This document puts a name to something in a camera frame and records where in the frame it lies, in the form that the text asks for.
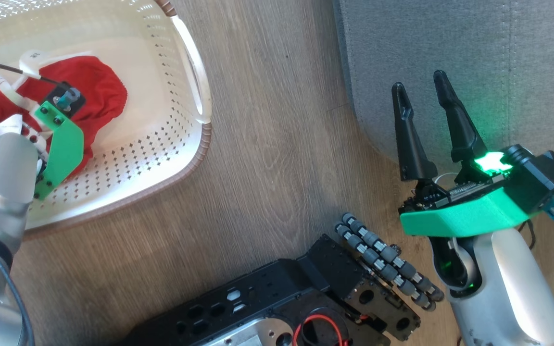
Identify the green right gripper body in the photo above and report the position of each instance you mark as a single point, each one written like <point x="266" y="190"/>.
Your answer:
<point x="469" y="216"/>

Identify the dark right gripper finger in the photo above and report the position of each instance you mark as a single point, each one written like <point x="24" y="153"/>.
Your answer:
<point x="459" y="125"/>
<point x="411" y="139"/>

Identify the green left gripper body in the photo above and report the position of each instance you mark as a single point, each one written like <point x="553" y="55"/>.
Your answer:
<point x="63" y="149"/>

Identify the red and white garment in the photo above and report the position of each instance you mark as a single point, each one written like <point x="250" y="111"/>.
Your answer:
<point x="99" y="91"/>

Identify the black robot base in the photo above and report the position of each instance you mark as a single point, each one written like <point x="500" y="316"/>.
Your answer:
<point x="267" y="298"/>

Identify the grey fabric sofa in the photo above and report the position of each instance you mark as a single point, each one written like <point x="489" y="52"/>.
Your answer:
<point x="450" y="38"/>

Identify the grey roller mecanum wheel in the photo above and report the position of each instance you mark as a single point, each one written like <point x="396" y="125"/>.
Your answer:
<point x="387" y="262"/>

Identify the white plastic laundry basket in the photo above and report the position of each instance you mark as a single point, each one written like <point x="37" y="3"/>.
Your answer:
<point x="161" y="96"/>

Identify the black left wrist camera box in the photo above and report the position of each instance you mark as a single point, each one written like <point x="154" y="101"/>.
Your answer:
<point x="68" y="101"/>

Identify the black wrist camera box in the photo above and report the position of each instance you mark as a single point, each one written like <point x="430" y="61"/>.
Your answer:
<point x="68" y="101"/>
<point x="541" y="178"/>

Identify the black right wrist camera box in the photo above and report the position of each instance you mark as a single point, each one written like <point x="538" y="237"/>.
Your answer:
<point x="541" y="178"/>

